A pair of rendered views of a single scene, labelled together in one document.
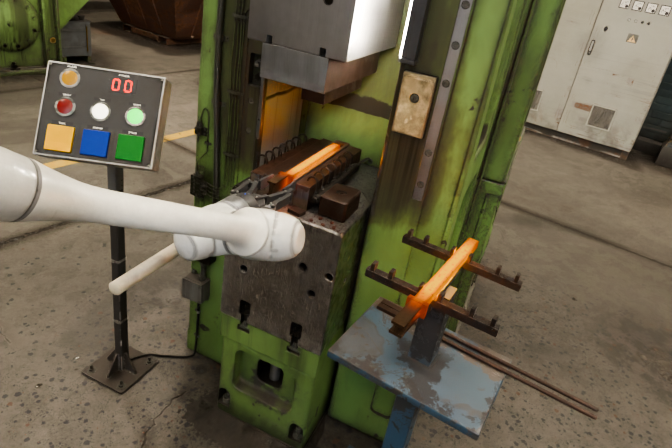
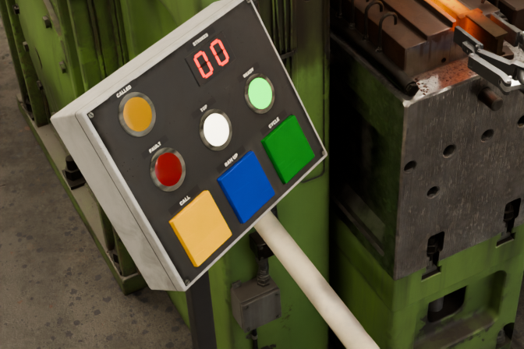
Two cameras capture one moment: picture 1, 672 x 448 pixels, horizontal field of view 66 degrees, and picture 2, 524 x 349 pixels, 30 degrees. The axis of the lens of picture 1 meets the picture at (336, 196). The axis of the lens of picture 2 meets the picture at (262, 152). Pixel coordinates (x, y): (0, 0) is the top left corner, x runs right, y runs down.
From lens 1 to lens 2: 1.59 m
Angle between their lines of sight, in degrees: 40
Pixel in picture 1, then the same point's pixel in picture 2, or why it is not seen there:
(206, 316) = (267, 330)
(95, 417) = not seen: outside the picture
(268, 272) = (472, 167)
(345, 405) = not seen: hidden behind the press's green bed
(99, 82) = (179, 82)
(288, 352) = (499, 246)
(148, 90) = (245, 34)
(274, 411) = (476, 336)
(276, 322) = (483, 223)
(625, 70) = not seen: outside the picture
